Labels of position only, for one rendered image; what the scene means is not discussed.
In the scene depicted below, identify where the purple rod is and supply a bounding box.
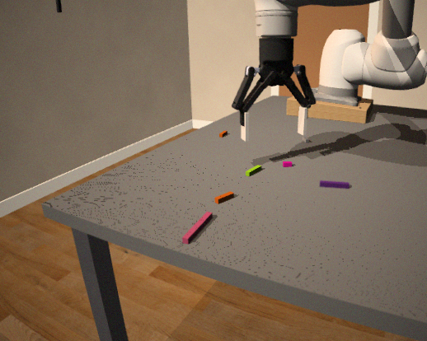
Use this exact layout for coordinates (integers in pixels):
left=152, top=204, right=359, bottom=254
left=320, top=180, right=350, bottom=189

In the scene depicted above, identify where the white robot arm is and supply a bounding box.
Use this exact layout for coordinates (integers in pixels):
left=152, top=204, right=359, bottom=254
left=254, top=0, right=427, bottom=106

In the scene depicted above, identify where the lime green rod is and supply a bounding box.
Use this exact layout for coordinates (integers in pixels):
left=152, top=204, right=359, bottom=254
left=246, top=165, right=261, bottom=176

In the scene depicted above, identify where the pink rod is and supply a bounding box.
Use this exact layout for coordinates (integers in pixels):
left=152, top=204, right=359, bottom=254
left=182, top=212, right=213, bottom=244

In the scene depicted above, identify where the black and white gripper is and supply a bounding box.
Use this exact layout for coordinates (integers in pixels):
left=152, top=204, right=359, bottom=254
left=232, top=38, right=316, bottom=142

